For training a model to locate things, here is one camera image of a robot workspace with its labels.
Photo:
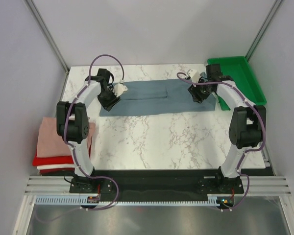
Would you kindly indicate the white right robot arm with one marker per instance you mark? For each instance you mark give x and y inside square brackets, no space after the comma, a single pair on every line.
[247,126]

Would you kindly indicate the pink folded t shirt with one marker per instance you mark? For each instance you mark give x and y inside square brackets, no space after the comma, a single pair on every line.
[50,144]

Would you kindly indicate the dark red folded t shirt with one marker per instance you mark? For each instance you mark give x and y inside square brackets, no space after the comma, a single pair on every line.
[55,171]

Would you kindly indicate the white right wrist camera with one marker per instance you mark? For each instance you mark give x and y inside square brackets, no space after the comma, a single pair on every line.
[193,76]

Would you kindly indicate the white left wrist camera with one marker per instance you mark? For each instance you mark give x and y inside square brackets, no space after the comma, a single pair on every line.
[119,89]

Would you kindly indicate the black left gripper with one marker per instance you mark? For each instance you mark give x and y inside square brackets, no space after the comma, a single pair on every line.
[108,105]

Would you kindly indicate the blue grey t shirt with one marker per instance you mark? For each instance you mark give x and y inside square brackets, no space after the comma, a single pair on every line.
[145,98]

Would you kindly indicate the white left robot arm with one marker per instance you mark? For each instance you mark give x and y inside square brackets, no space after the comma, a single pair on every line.
[72,123]

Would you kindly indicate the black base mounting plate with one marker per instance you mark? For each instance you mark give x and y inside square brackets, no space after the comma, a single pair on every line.
[157,185]

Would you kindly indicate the light blue cable duct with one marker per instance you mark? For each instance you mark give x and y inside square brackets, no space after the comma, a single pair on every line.
[78,200]

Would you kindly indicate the aluminium frame rail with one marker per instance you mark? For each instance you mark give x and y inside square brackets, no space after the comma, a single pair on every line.
[48,185]

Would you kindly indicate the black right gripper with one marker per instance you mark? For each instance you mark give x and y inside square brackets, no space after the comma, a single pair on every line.
[193,90]

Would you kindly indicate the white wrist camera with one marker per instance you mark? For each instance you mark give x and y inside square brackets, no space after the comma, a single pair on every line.
[119,89]
[193,76]

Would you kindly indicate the white folded t shirt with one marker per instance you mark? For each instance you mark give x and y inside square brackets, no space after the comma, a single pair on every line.
[54,166]

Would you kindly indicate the green plastic tray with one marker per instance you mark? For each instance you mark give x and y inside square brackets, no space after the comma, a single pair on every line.
[239,69]

